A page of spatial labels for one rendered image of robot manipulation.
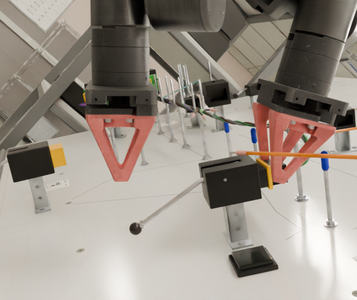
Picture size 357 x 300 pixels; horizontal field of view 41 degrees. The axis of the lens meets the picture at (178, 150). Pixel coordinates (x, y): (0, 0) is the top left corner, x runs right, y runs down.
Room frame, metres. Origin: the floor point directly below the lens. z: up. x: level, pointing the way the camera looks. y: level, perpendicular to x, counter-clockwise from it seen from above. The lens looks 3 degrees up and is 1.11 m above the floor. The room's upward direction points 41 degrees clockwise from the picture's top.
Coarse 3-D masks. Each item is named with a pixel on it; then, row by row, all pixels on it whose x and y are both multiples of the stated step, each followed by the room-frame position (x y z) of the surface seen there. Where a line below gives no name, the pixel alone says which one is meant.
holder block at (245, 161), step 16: (224, 160) 0.52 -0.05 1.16; (240, 160) 0.51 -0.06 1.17; (208, 176) 0.48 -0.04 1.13; (224, 176) 0.49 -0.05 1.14; (240, 176) 0.49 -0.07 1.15; (256, 176) 0.49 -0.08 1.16; (208, 192) 0.49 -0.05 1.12; (224, 192) 0.49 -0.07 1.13; (240, 192) 0.49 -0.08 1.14; (256, 192) 0.49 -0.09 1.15
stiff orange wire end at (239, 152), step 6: (240, 150) 0.49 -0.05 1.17; (282, 156) 0.46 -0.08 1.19; (288, 156) 0.45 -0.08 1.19; (294, 156) 0.45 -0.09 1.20; (300, 156) 0.45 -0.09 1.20; (306, 156) 0.44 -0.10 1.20; (312, 156) 0.44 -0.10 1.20; (318, 156) 0.43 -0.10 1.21; (324, 156) 0.43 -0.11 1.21; (330, 156) 0.43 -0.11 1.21; (336, 156) 0.42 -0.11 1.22; (342, 156) 0.42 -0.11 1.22; (348, 156) 0.42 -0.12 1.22; (354, 156) 0.41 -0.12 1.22
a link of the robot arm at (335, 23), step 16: (304, 0) 0.46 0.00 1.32; (320, 0) 0.45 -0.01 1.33; (336, 0) 0.44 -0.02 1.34; (352, 0) 0.45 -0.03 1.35; (304, 16) 0.46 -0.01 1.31; (320, 16) 0.45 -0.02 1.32; (336, 16) 0.45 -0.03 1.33; (352, 16) 0.46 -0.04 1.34; (304, 32) 0.47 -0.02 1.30; (320, 32) 0.45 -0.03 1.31; (336, 32) 0.45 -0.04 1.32
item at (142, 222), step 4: (200, 180) 0.50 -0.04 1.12; (224, 180) 0.49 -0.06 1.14; (192, 184) 0.51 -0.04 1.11; (196, 184) 0.51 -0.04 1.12; (188, 188) 0.51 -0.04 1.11; (192, 188) 0.51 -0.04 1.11; (184, 192) 0.51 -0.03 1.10; (188, 192) 0.51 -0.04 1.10; (176, 196) 0.51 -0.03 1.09; (180, 196) 0.51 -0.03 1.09; (172, 200) 0.51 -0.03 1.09; (176, 200) 0.51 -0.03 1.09; (168, 204) 0.51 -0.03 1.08; (172, 204) 0.51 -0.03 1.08; (160, 208) 0.51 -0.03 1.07; (164, 208) 0.51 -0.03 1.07; (156, 212) 0.51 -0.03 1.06; (160, 212) 0.51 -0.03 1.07; (148, 216) 0.51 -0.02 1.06; (152, 216) 0.51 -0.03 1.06; (140, 220) 0.51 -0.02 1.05; (144, 220) 0.51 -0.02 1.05; (148, 220) 0.51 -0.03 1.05; (140, 224) 0.51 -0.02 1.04; (144, 224) 0.51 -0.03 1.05
